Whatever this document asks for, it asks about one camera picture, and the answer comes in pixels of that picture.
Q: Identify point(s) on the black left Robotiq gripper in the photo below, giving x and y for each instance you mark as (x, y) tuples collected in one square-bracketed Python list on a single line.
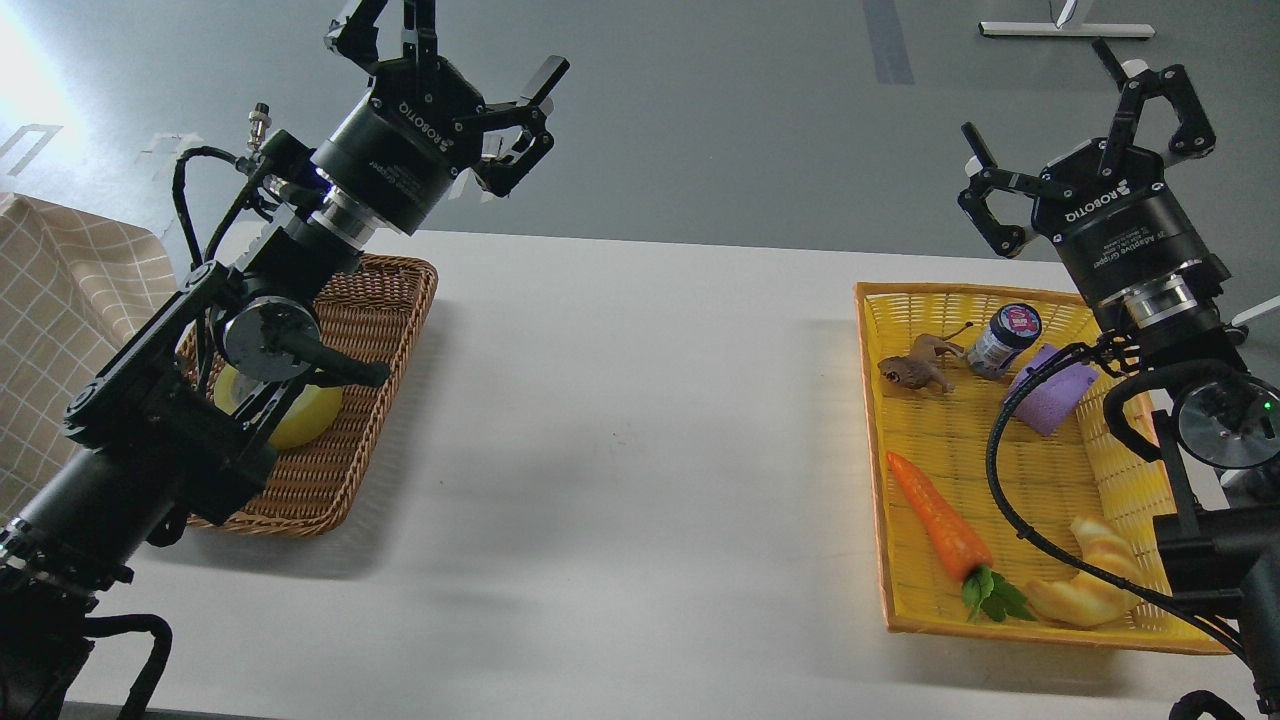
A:
[(405, 150)]

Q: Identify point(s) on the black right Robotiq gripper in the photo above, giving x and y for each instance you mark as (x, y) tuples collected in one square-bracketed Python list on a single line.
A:
[(1130, 230)]

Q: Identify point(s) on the yellow packing tape roll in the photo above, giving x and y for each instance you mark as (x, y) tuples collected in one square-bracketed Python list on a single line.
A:
[(306, 419)]

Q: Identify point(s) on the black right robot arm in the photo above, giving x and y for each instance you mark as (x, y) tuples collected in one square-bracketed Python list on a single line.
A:
[(1181, 387)]

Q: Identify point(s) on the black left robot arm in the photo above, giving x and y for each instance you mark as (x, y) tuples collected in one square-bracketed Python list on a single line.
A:
[(178, 422)]

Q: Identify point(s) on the white table leg base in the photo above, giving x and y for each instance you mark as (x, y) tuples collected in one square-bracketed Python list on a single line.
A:
[(1070, 21)]

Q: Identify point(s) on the small dark lidded jar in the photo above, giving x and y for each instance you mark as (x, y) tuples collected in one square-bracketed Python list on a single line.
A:
[(1010, 331)]

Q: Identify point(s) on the brown wicker basket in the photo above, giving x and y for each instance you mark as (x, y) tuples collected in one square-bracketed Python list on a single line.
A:
[(375, 314)]

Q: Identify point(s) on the office chair caster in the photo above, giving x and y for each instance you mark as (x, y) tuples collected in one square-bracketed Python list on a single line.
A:
[(1239, 328)]

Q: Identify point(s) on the purple foam block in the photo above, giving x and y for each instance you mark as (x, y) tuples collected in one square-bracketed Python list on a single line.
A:
[(1051, 403)]

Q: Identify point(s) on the brown toy frog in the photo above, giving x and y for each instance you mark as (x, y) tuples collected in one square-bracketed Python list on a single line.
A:
[(920, 366)]

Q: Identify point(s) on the yellow plastic basket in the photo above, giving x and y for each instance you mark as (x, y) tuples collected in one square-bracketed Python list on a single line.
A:
[(1080, 470)]

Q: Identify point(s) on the beige checkered cloth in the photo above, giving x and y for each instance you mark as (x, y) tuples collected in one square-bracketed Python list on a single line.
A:
[(74, 289)]

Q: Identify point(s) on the orange toy carrot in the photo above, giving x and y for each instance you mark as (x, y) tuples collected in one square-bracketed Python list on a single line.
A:
[(963, 554)]

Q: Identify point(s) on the toy croissant bread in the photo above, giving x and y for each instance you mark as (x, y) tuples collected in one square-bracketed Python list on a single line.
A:
[(1086, 600)]

